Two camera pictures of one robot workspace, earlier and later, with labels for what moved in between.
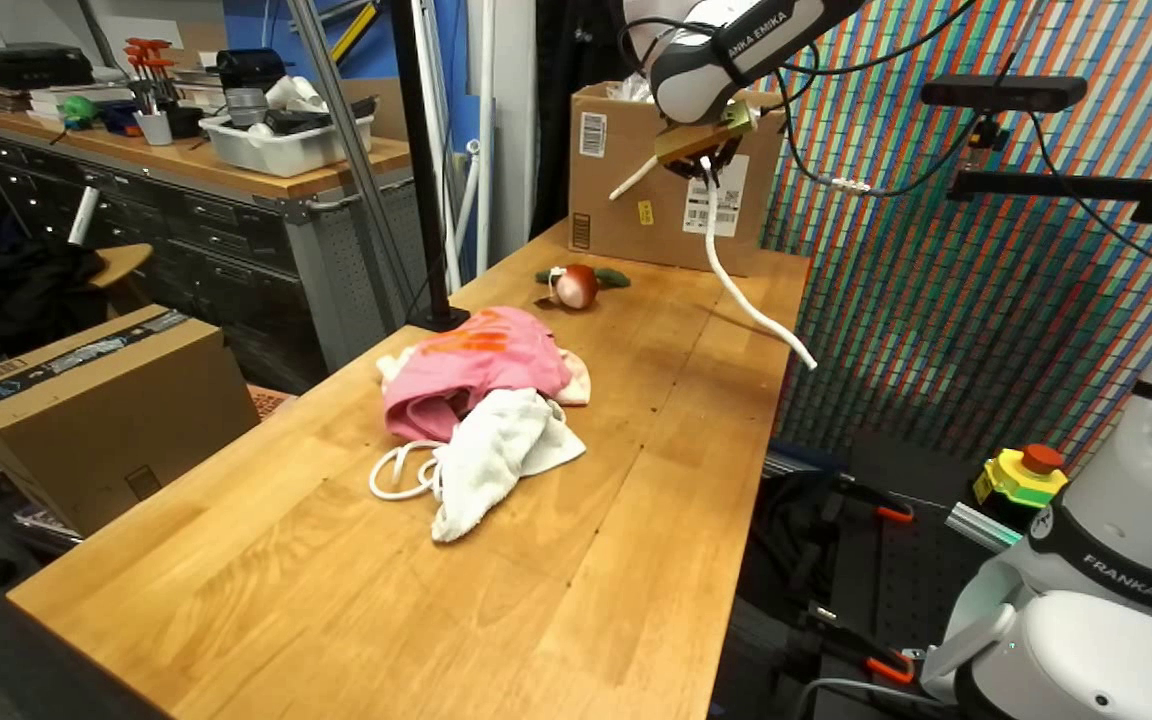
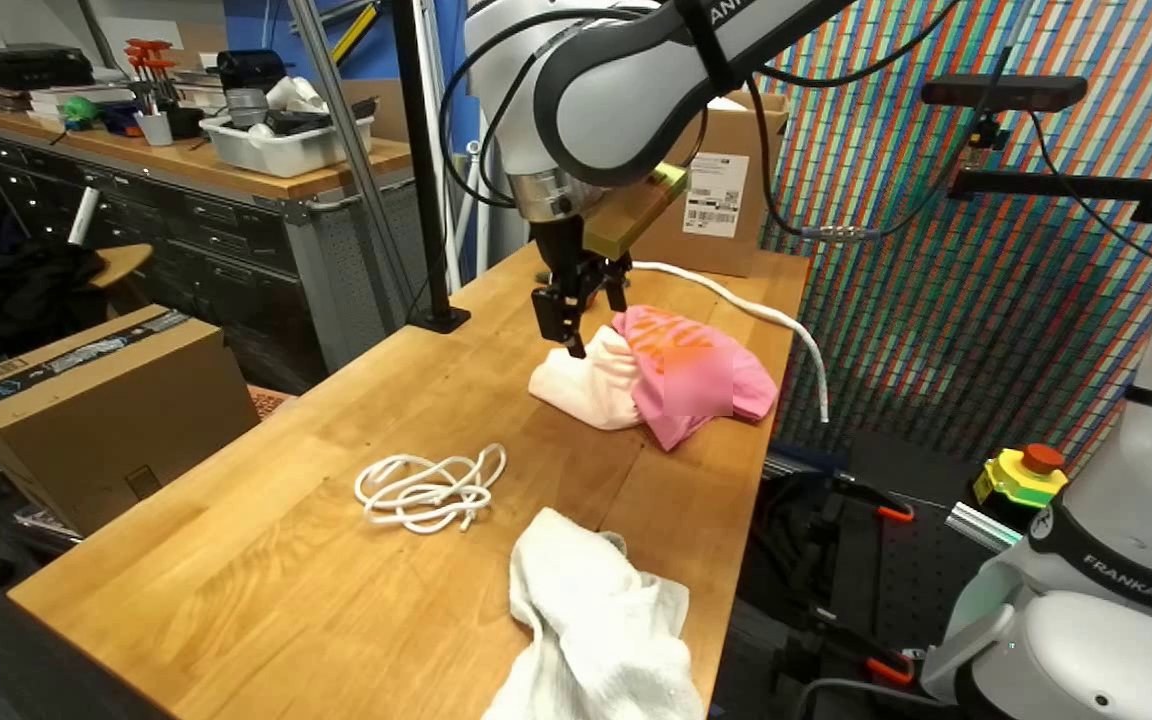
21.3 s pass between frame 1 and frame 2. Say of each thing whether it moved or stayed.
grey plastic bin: stayed
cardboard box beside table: stayed
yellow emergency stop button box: stayed
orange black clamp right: stayed
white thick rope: moved
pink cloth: moved
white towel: moved
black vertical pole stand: stayed
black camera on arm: stayed
